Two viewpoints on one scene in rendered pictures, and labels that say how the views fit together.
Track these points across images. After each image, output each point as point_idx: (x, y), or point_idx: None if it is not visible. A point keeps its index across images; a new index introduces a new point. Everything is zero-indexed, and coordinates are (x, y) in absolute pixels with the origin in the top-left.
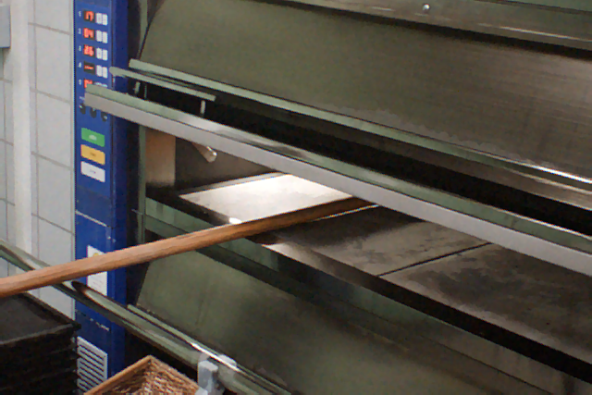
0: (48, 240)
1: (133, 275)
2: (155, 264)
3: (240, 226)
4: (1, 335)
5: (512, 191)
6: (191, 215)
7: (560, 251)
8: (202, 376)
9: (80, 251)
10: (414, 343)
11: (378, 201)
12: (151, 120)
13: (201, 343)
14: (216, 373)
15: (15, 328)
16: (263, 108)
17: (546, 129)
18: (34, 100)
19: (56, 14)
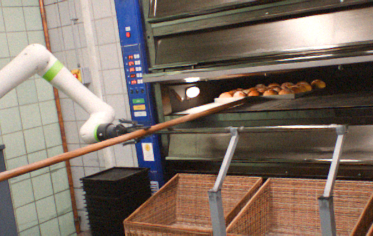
0: (119, 150)
1: (163, 148)
2: (172, 140)
3: (209, 109)
4: (124, 175)
5: None
6: (186, 115)
7: (334, 60)
8: (232, 132)
9: (138, 147)
10: (285, 122)
11: (271, 69)
12: (174, 77)
13: (201, 157)
14: (237, 129)
15: (127, 173)
16: (210, 65)
17: (315, 36)
18: (105, 98)
19: (112, 62)
